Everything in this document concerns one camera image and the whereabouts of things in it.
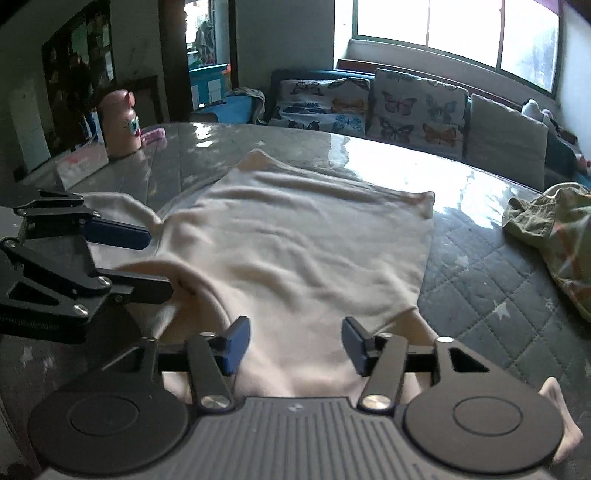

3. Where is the butterfly print pillow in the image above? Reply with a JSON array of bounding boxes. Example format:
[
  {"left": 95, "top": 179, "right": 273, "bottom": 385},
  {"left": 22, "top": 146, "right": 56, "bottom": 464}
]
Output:
[
  {"left": 367, "top": 68, "right": 470, "bottom": 160},
  {"left": 268, "top": 78, "right": 373, "bottom": 137}
]

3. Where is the blue plastic bin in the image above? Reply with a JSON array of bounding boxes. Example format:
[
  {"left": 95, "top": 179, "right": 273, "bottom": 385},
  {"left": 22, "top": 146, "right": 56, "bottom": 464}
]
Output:
[{"left": 188, "top": 62, "right": 230, "bottom": 110}]

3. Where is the doorway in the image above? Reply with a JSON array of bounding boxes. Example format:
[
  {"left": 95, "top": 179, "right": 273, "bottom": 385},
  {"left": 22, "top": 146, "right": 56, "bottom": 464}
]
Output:
[{"left": 181, "top": 0, "right": 239, "bottom": 112}]

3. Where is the dark glass cabinet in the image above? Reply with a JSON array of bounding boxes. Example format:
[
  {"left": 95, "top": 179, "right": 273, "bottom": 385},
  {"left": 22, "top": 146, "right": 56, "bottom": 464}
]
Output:
[{"left": 41, "top": 0, "right": 116, "bottom": 158}]

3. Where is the white pink paper packet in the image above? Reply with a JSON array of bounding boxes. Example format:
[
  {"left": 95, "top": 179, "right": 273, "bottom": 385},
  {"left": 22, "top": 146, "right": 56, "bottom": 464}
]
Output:
[{"left": 55, "top": 143, "right": 110, "bottom": 191}]

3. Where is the light grey pillow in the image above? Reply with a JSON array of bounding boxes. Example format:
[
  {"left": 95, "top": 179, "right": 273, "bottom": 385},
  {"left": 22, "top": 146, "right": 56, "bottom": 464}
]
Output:
[{"left": 466, "top": 93, "right": 550, "bottom": 193}]

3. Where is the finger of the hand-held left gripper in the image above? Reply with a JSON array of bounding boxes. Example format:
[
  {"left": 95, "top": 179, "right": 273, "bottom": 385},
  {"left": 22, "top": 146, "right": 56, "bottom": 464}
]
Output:
[
  {"left": 0, "top": 239, "right": 175, "bottom": 324},
  {"left": 14, "top": 187, "right": 152, "bottom": 251}
]

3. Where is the white plush toy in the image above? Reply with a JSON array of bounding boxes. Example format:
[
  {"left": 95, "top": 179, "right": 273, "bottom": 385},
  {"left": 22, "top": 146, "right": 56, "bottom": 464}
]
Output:
[{"left": 522, "top": 98, "right": 556, "bottom": 124}]

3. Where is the blue fabric bag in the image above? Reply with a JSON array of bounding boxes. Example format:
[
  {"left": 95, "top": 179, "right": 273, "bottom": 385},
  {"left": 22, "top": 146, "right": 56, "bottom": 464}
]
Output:
[{"left": 191, "top": 88, "right": 267, "bottom": 124}]

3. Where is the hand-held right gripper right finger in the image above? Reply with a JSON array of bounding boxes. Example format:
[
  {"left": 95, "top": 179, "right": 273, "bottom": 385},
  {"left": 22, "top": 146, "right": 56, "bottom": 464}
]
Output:
[{"left": 341, "top": 316, "right": 491, "bottom": 414}]

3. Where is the green patterned clothing pile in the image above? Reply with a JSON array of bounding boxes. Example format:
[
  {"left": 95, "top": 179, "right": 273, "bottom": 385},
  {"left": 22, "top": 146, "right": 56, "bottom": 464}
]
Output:
[{"left": 502, "top": 182, "right": 591, "bottom": 323}]

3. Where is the cream shirt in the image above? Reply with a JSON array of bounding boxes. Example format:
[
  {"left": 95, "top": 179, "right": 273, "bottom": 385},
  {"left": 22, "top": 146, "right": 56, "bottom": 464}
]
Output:
[{"left": 76, "top": 148, "right": 583, "bottom": 464}]

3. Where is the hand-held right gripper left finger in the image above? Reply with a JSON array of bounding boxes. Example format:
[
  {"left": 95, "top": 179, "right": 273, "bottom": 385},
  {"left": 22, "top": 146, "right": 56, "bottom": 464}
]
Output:
[{"left": 99, "top": 316, "right": 252, "bottom": 414}]

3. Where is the window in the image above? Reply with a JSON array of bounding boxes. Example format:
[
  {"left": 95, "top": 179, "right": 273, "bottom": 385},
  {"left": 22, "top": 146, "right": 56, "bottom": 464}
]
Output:
[{"left": 351, "top": 0, "right": 562, "bottom": 96}]

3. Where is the grey quilted star mat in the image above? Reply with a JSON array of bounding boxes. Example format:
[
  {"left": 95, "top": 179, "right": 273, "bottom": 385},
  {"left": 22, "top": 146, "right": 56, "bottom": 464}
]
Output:
[{"left": 0, "top": 121, "right": 591, "bottom": 480}]

